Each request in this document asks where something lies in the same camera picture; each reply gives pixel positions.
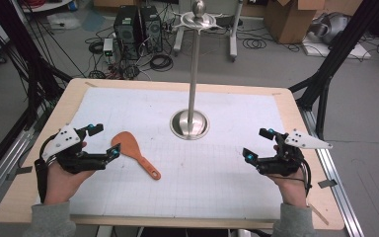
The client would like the large cardboard box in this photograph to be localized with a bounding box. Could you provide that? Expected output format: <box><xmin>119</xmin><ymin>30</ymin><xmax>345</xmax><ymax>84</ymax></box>
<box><xmin>264</xmin><ymin>0</ymin><xmax>328</xmax><ymax>45</ymax></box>

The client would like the black computer tower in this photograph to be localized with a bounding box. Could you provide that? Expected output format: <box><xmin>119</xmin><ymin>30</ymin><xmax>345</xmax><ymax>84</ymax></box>
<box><xmin>139</xmin><ymin>5</ymin><xmax>164</xmax><ymax>54</ymax></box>
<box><xmin>113</xmin><ymin>5</ymin><xmax>143</xmax><ymax>61</ymax></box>

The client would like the thin coiled black cable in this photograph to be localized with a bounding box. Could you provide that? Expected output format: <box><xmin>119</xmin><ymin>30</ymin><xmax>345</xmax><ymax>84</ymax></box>
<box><xmin>242</xmin><ymin>38</ymin><xmax>267</xmax><ymax>50</ymax></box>

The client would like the small grey power supply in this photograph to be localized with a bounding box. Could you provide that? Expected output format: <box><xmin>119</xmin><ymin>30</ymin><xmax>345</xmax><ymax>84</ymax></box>
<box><xmin>102</xmin><ymin>38</ymin><xmax>114</xmax><ymax>64</ymax></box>

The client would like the orange rice paddle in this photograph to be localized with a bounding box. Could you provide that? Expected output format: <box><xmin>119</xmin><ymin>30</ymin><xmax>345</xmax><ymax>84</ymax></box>
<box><xmin>111</xmin><ymin>130</ymin><xmax>162</xmax><ymax>181</ymax></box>

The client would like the grey tape strip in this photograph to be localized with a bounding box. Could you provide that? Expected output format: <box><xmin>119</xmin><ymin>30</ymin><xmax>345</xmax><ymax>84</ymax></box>
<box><xmin>317</xmin><ymin>179</ymin><xmax>339</xmax><ymax>190</ymax></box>
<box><xmin>5</xmin><ymin>165</ymin><xmax>34</xmax><ymax>181</ymax></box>

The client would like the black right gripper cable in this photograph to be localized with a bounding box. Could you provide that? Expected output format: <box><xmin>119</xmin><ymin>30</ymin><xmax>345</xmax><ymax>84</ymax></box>
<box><xmin>275</xmin><ymin>158</ymin><xmax>313</xmax><ymax>199</ymax></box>

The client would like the aluminium rail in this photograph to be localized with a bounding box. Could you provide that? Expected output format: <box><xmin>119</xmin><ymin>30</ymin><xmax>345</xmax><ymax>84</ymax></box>
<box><xmin>296</xmin><ymin>106</ymin><xmax>365</xmax><ymax>237</ymax></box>
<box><xmin>0</xmin><ymin>105</ymin><xmax>45</xmax><ymax>216</ymax></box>

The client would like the metal utensil stand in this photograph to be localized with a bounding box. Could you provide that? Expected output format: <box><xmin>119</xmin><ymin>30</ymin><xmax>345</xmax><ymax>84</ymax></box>
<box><xmin>170</xmin><ymin>0</ymin><xmax>225</xmax><ymax>141</ymax></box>

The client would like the white grid mat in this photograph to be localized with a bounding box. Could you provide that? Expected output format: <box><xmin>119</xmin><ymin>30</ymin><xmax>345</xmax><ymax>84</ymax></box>
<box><xmin>68</xmin><ymin>86</ymin><xmax>296</xmax><ymax>221</ymax></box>

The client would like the person's left hand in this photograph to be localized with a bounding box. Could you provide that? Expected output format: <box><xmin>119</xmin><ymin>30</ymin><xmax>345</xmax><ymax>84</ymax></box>
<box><xmin>43</xmin><ymin>141</ymin><xmax>97</xmax><ymax>205</ymax></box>

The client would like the person's right hand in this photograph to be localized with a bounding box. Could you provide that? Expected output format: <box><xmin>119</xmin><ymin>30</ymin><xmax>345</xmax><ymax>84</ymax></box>
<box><xmin>265</xmin><ymin>144</ymin><xmax>310</xmax><ymax>208</ymax></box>

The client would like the grey round appliance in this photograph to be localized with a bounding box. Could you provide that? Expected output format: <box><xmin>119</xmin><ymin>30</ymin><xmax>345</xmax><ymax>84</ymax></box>
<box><xmin>310</xmin><ymin>12</ymin><xmax>352</xmax><ymax>45</ymax></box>

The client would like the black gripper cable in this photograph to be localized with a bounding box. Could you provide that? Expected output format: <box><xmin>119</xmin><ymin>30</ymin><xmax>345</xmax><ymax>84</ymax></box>
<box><xmin>34</xmin><ymin>133</ymin><xmax>59</xmax><ymax>204</ymax></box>
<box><xmin>275</xmin><ymin>158</ymin><xmax>313</xmax><ymax>199</ymax></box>

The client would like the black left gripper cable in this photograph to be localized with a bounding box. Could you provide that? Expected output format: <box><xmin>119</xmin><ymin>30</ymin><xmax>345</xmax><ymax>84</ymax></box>
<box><xmin>34</xmin><ymin>133</ymin><xmax>59</xmax><ymax>204</ymax></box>

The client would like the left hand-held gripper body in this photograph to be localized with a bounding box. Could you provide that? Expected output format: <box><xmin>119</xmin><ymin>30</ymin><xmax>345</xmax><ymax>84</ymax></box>
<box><xmin>41</xmin><ymin>123</ymin><xmax>111</xmax><ymax>175</ymax></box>

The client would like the white metal stand frame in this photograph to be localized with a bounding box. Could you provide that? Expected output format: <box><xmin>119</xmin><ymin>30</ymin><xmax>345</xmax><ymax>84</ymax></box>
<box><xmin>173</xmin><ymin>0</ymin><xmax>245</xmax><ymax>62</ymax></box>

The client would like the white flat board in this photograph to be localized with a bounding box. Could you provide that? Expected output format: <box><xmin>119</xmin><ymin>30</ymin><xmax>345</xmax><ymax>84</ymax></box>
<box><xmin>301</xmin><ymin>34</ymin><xmax>372</xmax><ymax>60</ymax></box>

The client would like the black metal frame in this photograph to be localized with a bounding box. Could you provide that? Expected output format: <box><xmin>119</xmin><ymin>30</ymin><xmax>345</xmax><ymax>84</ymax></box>
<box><xmin>288</xmin><ymin>0</ymin><xmax>379</xmax><ymax>141</ymax></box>
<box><xmin>0</xmin><ymin>0</ymin><xmax>74</xmax><ymax>131</ymax></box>

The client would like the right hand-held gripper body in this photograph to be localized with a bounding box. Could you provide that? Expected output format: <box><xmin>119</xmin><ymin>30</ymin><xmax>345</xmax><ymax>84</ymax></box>
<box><xmin>256</xmin><ymin>128</ymin><xmax>334</xmax><ymax>178</ymax></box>

